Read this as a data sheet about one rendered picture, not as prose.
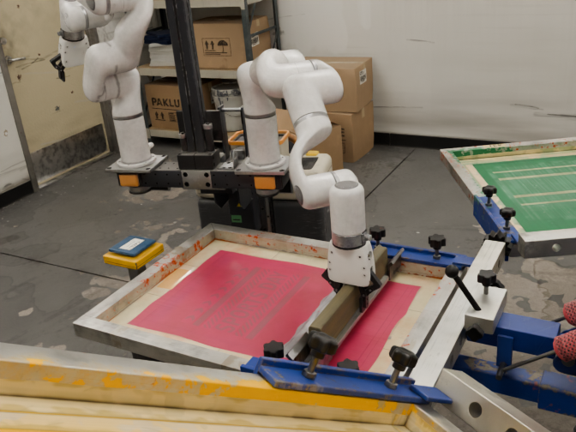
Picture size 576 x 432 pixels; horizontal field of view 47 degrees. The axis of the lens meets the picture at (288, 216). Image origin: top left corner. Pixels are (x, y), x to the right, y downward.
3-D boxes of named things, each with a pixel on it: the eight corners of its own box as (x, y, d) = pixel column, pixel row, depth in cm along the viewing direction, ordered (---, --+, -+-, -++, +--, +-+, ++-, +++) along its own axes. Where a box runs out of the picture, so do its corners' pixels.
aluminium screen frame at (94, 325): (75, 335, 160) (72, 322, 158) (212, 233, 205) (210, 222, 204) (384, 426, 123) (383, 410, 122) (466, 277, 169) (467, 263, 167)
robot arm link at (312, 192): (324, 128, 159) (351, 207, 152) (273, 137, 156) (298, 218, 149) (332, 109, 151) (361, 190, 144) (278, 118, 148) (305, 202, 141)
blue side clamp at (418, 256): (351, 268, 180) (350, 245, 178) (358, 260, 184) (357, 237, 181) (461, 288, 166) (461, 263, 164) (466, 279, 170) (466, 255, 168)
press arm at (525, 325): (466, 340, 138) (466, 321, 136) (473, 325, 143) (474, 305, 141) (554, 359, 130) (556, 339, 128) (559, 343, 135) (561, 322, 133)
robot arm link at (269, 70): (255, 40, 160) (327, 30, 165) (227, 67, 196) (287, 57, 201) (266, 99, 161) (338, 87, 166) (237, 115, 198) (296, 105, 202)
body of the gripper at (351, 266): (377, 232, 146) (378, 277, 150) (334, 226, 151) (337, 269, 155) (363, 247, 140) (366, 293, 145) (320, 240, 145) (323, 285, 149)
